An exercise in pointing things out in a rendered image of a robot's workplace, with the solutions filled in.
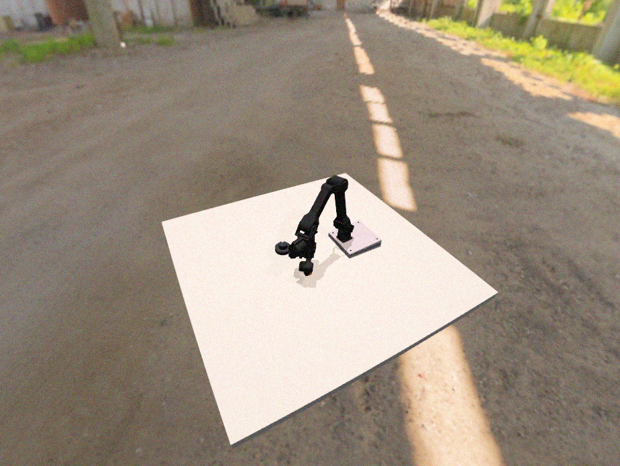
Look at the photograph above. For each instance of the grey round pedestal with silver shaft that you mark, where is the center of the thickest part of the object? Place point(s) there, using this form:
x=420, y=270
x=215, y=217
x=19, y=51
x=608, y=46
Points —
x=282, y=248

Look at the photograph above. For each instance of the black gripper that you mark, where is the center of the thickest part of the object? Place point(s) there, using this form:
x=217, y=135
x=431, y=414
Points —
x=305, y=266

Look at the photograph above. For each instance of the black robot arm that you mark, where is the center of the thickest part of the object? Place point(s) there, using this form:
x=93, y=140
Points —
x=309, y=223

